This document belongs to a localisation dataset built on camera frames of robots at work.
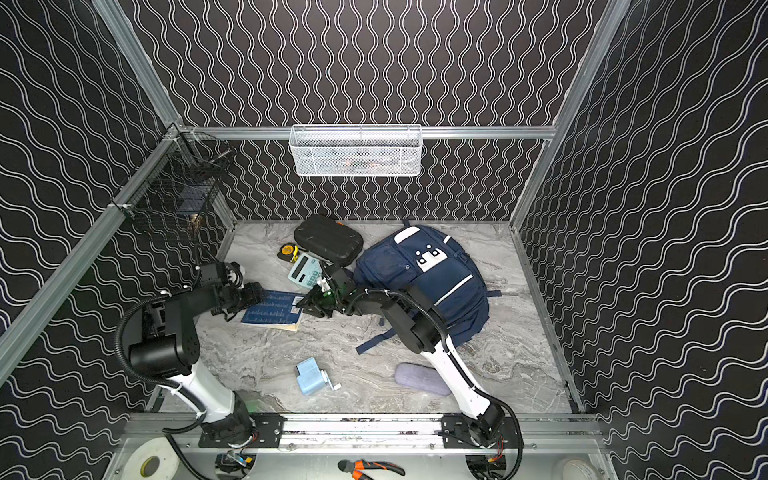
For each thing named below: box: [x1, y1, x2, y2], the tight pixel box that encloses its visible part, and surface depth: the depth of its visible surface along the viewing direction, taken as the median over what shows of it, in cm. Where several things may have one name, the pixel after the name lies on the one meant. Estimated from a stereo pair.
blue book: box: [241, 290, 306, 331], surface depth 96 cm
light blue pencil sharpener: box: [295, 357, 342, 397], surface depth 81 cm
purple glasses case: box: [394, 362, 452, 397], surface depth 82 cm
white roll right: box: [562, 458, 599, 480], surface depth 70 cm
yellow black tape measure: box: [277, 243, 299, 263], surface depth 110 cm
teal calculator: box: [287, 252, 323, 290], surface depth 105 cm
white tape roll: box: [121, 437, 181, 480], surface depth 72 cm
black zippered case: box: [294, 216, 364, 267], surface depth 109 cm
